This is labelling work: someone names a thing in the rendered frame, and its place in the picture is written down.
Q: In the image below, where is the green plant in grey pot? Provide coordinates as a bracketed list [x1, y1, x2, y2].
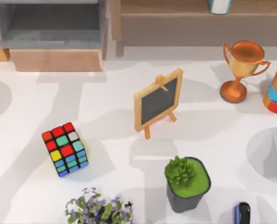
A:
[164, 155, 212, 214]

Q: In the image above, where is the pale wooden drawer front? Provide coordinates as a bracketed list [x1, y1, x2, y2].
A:
[9, 49, 103, 72]

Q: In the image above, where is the purple flowering plant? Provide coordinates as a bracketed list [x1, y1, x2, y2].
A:
[64, 187, 135, 224]

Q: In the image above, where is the copper trophy cup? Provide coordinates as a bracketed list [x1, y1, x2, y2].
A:
[219, 40, 271, 104]

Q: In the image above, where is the white and blue cup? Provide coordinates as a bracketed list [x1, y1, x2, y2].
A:
[207, 0, 233, 14]

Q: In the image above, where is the wooden framed blackboard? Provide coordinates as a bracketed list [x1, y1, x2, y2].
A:
[133, 68, 184, 140]

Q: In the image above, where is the grey pierced drawer inside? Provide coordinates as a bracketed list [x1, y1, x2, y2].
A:
[0, 0, 104, 50]

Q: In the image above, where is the multicoloured puzzle cube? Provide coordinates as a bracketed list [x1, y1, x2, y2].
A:
[41, 121, 89, 178]

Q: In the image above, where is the wooden open shelf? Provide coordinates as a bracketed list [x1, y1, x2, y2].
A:
[109, 0, 277, 58]

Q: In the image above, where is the blue and black stapler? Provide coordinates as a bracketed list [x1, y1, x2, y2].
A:
[233, 202, 251, 224]

